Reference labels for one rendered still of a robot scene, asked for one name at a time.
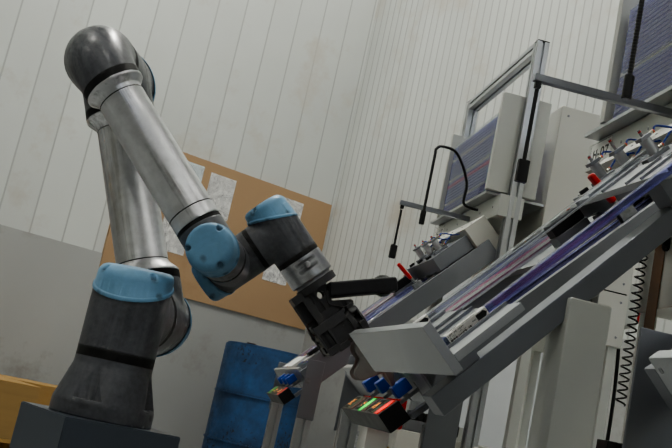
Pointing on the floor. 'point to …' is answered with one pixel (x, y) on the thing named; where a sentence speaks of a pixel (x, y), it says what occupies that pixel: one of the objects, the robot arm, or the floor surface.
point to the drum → (248, 398)
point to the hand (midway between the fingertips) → (392, 376)
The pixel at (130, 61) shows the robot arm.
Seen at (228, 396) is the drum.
